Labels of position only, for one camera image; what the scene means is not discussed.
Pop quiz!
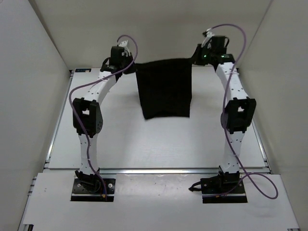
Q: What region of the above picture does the black skirt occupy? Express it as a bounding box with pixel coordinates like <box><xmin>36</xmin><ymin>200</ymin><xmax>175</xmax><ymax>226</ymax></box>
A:
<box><xmin>135</xmin><ymin>58</ymin><xmax>192</xmax><ymax>120</ymax></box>

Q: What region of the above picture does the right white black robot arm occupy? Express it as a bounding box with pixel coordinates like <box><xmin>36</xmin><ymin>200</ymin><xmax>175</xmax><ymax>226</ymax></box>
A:
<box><xmin>192</xmin><ymin>35</ymin><xmax>257</xmax><ymax>193</ymax></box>

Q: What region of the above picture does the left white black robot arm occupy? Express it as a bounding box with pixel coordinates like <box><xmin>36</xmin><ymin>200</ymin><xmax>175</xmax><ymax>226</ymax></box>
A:
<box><xmin>69</xmin><ymin>41</ymin><xmax>135</xmax><ymax>197</ymax></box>

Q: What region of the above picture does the left blue corner label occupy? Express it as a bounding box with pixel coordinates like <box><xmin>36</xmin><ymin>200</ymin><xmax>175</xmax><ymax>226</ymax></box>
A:
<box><xmin>75</xmin><ymin>68</ymin><xmax>91</xmax><ymax>73</ymax></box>

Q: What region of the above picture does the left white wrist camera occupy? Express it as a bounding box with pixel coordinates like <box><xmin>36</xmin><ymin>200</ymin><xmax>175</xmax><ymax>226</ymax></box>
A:
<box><xmin>117</xmin><ymin>40</ymin><xmax>130</xmax><ymax>53</ymax></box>

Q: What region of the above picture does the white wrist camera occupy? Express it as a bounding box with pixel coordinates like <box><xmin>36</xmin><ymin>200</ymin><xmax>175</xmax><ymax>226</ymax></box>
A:
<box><xmin>202</xmin><ymin>28</ymin><xmax>215</xmax><ymax>47</ymax></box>
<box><xmin>117</xmin><ymin>40</ymin><xmax>130</xmax><ymax>53</ymax></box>

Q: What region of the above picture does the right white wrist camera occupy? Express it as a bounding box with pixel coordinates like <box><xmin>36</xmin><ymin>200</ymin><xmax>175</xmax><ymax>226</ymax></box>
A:
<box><xmin>202</xmin><ymin>28</ymin><xmax>215</xmax><ymax>47</ymax></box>

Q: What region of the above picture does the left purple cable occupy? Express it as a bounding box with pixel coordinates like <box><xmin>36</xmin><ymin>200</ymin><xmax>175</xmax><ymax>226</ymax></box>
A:
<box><xmin>69</xmin><ymin>35</ymin><xmax>138</xmax><ymax>195</ymax></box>

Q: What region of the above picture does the purple cable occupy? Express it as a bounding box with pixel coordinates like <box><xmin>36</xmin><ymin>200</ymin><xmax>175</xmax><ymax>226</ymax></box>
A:
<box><xmin>69</xmin><ymin>35</ymin><xmax>138</xmax><ymax>195</ymax></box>
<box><xmin>211</xmin><ymin>24</ymin><xmax>279</xmax><ymax>200</ymax></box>

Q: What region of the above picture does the aluminium front rail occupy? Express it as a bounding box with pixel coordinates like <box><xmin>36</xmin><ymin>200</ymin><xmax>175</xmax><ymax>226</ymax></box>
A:
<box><xmin>100</xmin><ymin>168</ymin><xmax>218</xmax><ymax>174</ymax></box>

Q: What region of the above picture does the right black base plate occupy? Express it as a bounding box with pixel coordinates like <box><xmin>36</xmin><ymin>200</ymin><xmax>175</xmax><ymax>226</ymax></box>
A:
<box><xmin>189</xmin><ymin>176</ymin><xmax>248</xmax><ymax>204</ymax></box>

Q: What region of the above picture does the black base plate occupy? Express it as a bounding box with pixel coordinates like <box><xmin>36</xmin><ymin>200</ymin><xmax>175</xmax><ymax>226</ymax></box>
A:
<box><xmin>189</xmin><ymin>176</ymin><xmax>248</xmax><ymax>204</ymax></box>
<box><xmin>71</xmin><ymin>178</ymin><xmax>116</xmax><ymax>202</ymax></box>

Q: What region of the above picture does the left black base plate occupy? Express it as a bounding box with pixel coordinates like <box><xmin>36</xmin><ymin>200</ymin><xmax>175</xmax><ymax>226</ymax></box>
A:
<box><xmin>71</xmin><ymin>178</ymin><xmax>116</xmax><ymax>202</ymax></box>

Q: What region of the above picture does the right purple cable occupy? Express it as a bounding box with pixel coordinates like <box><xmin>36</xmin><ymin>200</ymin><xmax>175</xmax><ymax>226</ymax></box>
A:
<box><xmin>211</xmin><ymin>24</ymin><xmax>279</xmax><ymax>200</ymax></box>

